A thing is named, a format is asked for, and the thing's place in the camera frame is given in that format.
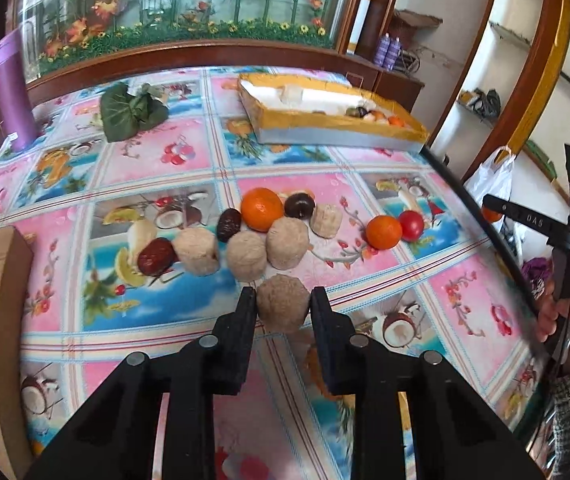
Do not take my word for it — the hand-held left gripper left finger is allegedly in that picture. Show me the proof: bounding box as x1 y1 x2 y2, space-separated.
24 287 258 480

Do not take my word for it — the small orange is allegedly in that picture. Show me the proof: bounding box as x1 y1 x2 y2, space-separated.
365 215 403 251

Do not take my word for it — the purple cloth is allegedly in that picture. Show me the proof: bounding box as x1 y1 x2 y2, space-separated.
521 258 550 301

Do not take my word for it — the green leaf-wrapped bundle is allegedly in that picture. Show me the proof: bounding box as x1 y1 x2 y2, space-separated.
99 82 168 142

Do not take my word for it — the floral glass display cabinet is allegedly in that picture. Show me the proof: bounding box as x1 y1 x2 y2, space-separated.
8 0 426 111

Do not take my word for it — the fruit-print tablecloth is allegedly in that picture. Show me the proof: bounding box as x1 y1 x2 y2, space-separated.
0 65 560 480

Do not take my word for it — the white plastic bag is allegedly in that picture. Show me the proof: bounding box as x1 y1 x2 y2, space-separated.
465 147 516 221

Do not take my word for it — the red tomato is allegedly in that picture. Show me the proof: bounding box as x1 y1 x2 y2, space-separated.
398 210 426 241

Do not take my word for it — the dark red date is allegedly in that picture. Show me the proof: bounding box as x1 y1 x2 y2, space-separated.
215 208 242 243

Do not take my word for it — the beige round cake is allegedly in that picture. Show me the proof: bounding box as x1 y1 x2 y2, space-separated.
266 216 311 270
311 203 343 238
226 230 268 282
256 274 312 335
172 227 221 277

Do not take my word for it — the yellow-taped foam box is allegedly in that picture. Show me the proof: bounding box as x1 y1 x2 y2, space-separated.
237 72 430 153

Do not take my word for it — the wicker basket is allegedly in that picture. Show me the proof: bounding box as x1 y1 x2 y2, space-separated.
395 10 443 46

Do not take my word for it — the metal wire rack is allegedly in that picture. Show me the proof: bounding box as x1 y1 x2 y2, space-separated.
400 50 422 75

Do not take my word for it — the clear plastic cup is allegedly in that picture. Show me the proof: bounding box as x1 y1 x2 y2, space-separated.
279 85 307 108

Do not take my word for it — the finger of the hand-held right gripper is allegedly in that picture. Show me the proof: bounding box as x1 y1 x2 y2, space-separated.
482 194 570 243

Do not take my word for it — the large orange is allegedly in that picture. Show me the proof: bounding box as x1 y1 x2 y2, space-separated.
241 187 285 233

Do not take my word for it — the purple bottle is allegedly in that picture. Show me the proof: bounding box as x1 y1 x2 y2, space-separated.
0 27 38 153

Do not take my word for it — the dark brown round fruit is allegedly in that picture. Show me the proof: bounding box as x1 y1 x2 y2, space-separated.
284 191 316 221

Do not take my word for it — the dark grey bundle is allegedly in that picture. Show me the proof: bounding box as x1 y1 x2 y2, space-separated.
467 89 502 118

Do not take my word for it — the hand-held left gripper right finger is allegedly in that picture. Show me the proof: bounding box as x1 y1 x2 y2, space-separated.
310 286 546 480

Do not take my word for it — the white yellow-striped tube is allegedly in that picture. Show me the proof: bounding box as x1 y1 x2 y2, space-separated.
347 0 391 56

